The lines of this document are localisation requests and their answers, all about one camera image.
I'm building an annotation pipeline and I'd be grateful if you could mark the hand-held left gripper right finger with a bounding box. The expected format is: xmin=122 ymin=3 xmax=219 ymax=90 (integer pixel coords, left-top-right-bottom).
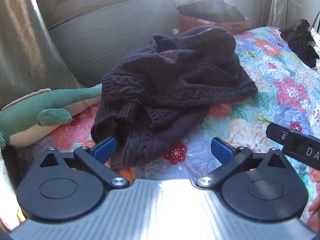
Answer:
xmin=196 ymin=137 xmax=288 ymax=189

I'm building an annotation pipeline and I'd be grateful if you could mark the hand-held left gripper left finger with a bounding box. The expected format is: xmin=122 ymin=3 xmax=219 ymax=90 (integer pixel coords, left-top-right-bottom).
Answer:
xmin=37 ymin=137 xmax=130 ymax=190

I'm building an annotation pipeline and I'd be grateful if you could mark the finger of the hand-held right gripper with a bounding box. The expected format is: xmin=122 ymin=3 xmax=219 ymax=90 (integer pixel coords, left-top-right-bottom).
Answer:
xmin=266 ymin=122 xmax=292 ymax=151

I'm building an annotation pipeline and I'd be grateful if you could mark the dark purple knit sweater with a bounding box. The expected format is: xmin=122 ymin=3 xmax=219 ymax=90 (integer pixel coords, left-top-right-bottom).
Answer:
xmin=90 ymin=26 xmax=258 ymax=174

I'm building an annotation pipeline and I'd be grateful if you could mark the person's right hand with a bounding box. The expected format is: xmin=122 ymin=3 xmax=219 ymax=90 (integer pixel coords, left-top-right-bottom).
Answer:
xmin=309 ymin=195 xmax=320 ymax=214

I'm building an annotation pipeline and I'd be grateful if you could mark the floral quilt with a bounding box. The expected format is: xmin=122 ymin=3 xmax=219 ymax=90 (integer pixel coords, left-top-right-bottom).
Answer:
xmin=17 ymin=26 xmax=320 ymax=230

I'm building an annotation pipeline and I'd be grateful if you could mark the green plush toy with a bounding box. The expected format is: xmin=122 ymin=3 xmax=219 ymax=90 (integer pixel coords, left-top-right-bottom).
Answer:
xmin=0 ymin=84 xmax=103 ymax=150

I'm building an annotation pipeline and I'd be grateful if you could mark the black crumpled garment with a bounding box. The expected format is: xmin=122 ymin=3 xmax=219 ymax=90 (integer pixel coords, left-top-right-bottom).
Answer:
xmin=279 ymin=19 xmax=318 ymax=68

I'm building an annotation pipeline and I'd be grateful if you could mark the beige satin curtain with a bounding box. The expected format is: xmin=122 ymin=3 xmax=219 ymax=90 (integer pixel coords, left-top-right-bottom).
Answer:
xmin=267 ymin=0 xmax=300 ymax=28
xmin=0 ymin=0 xmax=83 ymax=110

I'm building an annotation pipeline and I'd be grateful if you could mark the black folded cloth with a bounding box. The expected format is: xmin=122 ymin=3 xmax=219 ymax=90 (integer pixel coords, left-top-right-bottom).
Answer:
xmin=176 ymin=0 xmax=245 ymax=22

